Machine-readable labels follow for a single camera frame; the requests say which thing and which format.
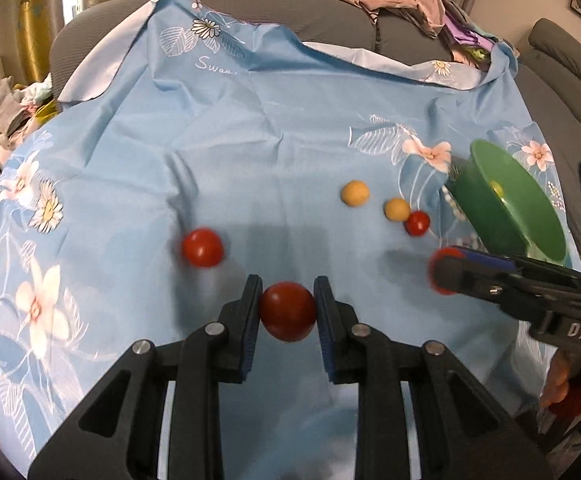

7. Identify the person right hand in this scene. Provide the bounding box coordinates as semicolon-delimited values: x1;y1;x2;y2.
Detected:
540;350;573;408

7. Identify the tan round fruit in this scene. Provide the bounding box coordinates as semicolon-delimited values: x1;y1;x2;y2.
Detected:
340;180;371;207
383;197;411;222

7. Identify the green plastic bowl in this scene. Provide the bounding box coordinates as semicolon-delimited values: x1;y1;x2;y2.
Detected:
447;139;568;264

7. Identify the purple garment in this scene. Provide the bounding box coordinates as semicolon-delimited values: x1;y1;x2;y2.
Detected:
440;11;496;70

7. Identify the clutter pile beside sofa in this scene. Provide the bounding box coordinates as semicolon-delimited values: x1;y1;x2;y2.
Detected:
0;55;58;177

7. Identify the small red cherry tomato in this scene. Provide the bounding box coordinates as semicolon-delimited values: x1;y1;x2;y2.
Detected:
404;210;430;237

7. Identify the blue floral cloth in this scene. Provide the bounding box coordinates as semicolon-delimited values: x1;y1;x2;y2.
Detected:
0;0;561;472

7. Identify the loose red tomato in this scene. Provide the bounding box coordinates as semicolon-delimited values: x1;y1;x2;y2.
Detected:
181;228;224;268

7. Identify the grey sofa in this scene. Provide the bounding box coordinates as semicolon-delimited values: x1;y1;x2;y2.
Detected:
50;0;581;252

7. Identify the yellow small fruit in bowl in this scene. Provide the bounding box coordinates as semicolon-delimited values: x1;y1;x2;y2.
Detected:
490;181;504;198

